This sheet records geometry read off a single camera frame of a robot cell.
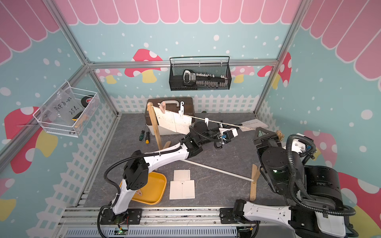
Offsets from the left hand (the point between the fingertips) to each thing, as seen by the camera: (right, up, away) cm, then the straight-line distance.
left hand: (240, 123), depth 67 cm
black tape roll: (-81, +13, +13) cm, 83 cm away
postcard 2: (-28, -37, +16) cm, 49 cm away
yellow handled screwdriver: (-55, -9, +38) cm, 67 cm away
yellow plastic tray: (-43, -37, +14) cm, 59 cm away
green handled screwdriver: (-59, -7, +39) cm, 71 cm away
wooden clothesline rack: (+16, -28, +22) cm, 39 cm away
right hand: (0, -4, -17) cm, 17 cm away
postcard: (-30, -31, +22) cm, 48 cm away
